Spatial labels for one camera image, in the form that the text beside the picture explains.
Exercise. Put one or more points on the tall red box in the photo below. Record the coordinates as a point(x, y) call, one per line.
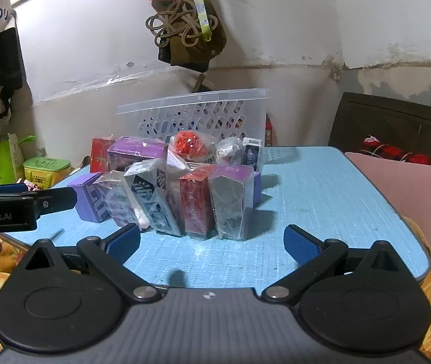
point(197, 204)

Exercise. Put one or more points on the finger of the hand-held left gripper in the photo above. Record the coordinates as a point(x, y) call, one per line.
point(8, 189)
point(58, 199)

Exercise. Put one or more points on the dark wooden headboard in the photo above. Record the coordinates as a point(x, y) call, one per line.
point(397, 121)

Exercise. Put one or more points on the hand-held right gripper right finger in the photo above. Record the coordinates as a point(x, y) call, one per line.
point(300, 242)

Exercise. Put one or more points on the silver item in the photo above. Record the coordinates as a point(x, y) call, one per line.
point(228, 151)

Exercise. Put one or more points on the green lidded box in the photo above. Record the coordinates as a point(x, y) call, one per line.
point(47, 172)

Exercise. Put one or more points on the purple patterned box in bag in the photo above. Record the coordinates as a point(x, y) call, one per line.
point(115, 201)

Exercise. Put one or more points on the brown hanging bag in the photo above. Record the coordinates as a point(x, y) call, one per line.
point(192, 55)

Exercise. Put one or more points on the black white patterned box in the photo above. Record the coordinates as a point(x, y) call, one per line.
point(155, 197)

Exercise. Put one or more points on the red packet behind basket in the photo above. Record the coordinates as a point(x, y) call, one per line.
point(268, 131)

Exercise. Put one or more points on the clear plastic basket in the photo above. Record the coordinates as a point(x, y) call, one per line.
point(200, 113)

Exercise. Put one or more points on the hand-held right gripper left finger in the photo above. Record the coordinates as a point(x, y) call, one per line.
point(123, 243)

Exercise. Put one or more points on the small purple box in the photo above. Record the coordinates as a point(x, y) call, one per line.
point(86, 197)

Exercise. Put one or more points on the grey purple box in bag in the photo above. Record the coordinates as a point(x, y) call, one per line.
point(230, 201)

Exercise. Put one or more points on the green paper bag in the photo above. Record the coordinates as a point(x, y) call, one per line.
point(7, 159)

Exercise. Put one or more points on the red ball in clear bag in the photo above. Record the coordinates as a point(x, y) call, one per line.
point(189, 144)

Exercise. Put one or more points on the dark blue white box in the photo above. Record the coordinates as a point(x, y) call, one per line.
point(252, 155)

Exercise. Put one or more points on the red plaid blanket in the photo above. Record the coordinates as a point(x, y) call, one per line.
point(408, 155)

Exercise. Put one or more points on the pink pillow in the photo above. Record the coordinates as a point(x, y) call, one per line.
point(412, 189)

